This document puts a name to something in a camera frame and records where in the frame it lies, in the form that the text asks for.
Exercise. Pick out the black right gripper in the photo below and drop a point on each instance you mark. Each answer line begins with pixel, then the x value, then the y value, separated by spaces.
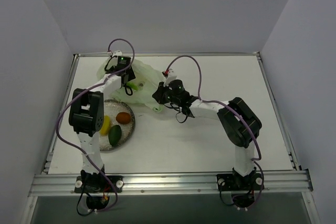
pixel 159 93

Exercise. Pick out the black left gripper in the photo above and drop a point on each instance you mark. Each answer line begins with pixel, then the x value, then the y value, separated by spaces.
pixel 129 74

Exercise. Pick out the green fake grapes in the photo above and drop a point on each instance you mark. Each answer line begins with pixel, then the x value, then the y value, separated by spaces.
pixel 132 86

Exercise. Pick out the pale green plastic bag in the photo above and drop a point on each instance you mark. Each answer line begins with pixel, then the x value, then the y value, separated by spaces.
pixel 147 79

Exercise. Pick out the orange fake fruit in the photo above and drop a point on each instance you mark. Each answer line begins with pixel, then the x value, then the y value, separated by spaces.
pixel 123 118

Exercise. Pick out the dark green fake avocado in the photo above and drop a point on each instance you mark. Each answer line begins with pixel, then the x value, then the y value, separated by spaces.
pixel 114 135

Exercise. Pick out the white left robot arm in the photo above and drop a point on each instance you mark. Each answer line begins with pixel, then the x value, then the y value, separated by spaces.
pixel 87 111

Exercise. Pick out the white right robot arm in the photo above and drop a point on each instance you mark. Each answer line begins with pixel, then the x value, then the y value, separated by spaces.
pixel 240 123

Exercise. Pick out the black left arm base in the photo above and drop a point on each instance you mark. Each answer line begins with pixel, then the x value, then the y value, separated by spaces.
pixel 93 191

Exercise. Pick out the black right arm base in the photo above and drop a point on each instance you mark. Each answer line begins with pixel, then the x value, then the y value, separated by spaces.
pixel 238 191

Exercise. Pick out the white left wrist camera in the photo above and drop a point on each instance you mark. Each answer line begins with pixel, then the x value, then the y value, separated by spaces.
pixel 114 53

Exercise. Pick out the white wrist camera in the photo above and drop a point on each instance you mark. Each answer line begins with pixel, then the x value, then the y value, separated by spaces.
pixel 114 53
pixel 169 76

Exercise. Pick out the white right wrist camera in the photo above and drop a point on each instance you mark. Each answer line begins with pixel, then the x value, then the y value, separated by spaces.
pixel 169 76

